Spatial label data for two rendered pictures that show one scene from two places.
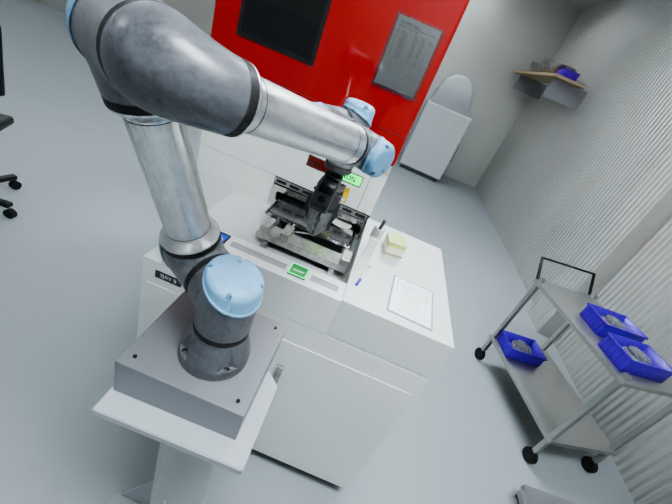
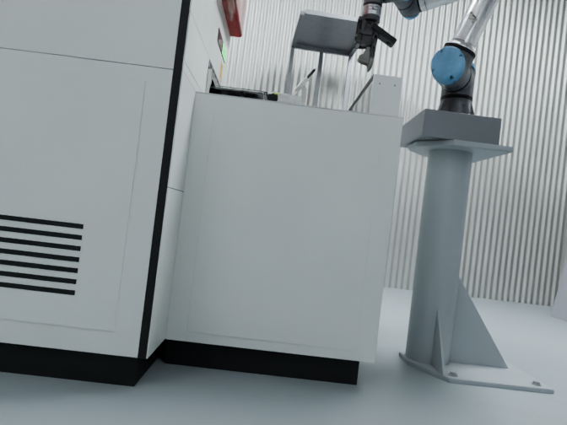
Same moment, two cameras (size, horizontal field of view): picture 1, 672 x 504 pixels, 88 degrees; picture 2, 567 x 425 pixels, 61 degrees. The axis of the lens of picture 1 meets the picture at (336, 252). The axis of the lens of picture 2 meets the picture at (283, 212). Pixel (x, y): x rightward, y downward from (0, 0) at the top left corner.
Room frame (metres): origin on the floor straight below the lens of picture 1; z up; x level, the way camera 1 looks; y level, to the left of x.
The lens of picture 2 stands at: (1.16, 1.96, 0.47)
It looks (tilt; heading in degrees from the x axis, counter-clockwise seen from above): 1 degrees up; 269
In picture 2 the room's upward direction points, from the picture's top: 7 degrees clockwise
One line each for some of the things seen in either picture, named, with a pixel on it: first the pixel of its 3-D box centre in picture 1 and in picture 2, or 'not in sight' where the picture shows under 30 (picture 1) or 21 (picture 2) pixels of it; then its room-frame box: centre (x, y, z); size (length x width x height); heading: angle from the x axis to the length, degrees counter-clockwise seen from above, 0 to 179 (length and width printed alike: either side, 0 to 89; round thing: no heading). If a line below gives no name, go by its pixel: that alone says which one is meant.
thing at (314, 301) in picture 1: (254, 273); (368, 115); (0.85, 0.21, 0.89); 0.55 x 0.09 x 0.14; 90
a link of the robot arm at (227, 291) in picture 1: (228, 295); (457, 80); (0.52, 0.16, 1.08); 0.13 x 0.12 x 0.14; 57
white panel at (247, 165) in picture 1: (288, 169); (209, 49); (1.44, 0.33, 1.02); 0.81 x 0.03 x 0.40; 90
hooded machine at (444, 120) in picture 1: (440, 126); not in sight; (6.74, -0.82, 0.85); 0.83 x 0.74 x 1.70; 91
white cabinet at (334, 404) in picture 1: (283, 340); (283, 236); (1.11, 0.06, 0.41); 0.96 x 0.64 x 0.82; 90
